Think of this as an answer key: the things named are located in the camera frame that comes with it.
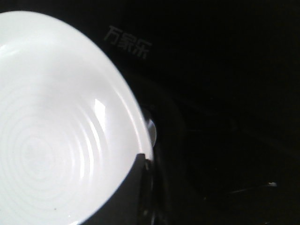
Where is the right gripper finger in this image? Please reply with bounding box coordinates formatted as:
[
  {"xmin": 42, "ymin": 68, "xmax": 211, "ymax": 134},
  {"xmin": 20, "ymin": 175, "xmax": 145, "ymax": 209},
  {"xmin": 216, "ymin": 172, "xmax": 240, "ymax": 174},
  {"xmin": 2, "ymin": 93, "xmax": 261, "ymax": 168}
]
[{"xmin": 83, "ymin": 153, "xmax": 154, "ymax": 225}]

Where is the white ceramic plate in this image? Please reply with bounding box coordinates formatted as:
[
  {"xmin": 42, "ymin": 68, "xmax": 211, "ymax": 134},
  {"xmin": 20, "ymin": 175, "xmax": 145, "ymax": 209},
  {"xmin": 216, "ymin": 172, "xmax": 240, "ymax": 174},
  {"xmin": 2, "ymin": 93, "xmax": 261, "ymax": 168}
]
[{"xmin": 0, "ymin": 11, "xmax": 153, "ymax": 225}]

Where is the black glass gas stove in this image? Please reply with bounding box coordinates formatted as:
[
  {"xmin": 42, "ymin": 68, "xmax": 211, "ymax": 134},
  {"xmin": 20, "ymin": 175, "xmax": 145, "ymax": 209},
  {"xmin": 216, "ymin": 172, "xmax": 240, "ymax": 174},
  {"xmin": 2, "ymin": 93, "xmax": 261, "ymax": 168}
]
[{"xmin": 0, "ymin": 0, "xmax": 300, "ymax": 225}]

